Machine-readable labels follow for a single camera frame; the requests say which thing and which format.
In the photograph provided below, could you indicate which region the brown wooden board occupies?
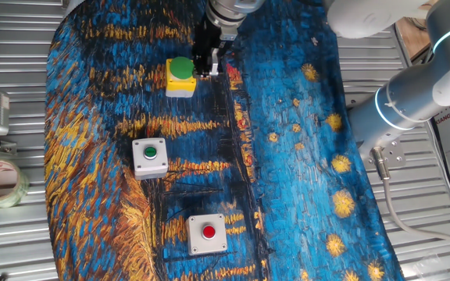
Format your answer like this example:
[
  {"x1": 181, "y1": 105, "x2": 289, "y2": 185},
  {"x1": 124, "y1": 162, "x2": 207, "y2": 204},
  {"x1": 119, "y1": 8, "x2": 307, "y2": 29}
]
[{"x1": 395, "y1": 16, "x2": 432, "y2": 66}]

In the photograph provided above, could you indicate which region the white box green button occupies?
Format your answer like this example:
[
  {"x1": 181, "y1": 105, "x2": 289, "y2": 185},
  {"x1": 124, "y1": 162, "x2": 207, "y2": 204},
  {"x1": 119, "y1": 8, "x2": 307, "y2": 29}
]
[{"x1": 131, "y1": 137, "x2": 170, "y2": 181}]

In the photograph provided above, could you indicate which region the yellow box green mushroom button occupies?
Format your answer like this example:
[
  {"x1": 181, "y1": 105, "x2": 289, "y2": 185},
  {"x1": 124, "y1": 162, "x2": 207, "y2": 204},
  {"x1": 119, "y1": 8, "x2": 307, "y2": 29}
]
[{"x1": 165, "y1": 56, "x2": 198, "y2": 98}]

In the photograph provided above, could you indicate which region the starry night painting cloth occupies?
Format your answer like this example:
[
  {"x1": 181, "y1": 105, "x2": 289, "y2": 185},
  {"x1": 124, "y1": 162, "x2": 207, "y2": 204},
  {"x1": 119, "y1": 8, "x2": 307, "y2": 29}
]
[{"x1": 44, "y1": 0, "x2": 405, "y2": 281}]

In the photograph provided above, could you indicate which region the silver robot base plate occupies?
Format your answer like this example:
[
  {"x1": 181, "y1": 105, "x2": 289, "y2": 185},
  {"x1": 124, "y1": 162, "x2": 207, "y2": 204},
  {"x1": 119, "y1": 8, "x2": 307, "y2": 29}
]
[{"x1": 359, "y1": 138, "x2": 407, "y2": 172}]

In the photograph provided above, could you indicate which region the clear tape roll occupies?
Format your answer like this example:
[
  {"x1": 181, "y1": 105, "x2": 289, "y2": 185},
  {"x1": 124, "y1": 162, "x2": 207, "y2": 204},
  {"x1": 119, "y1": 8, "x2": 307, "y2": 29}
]
[{"x1": 0, "y1": 158, "x2": 30, "y2": 208}]

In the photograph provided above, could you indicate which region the white box red button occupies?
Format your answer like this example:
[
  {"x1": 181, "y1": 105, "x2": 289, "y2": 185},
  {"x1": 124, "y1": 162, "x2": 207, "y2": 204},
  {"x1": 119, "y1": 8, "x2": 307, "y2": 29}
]
[{"x1": 185, "y1": 213, "x2": 229, "y2": 257}]

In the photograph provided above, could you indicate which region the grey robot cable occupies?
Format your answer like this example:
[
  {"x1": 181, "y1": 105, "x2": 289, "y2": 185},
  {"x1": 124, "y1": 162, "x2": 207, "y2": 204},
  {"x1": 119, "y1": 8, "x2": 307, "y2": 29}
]
[{"x1": 369, "y1": 147, "x2": 450, "y2": 257}]

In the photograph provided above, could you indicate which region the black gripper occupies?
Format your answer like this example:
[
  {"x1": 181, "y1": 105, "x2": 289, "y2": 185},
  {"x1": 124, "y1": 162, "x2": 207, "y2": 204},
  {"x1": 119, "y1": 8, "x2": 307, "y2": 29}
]
[{"x1": 191, "y1": 21, "x2": 234, "y2": 77}]

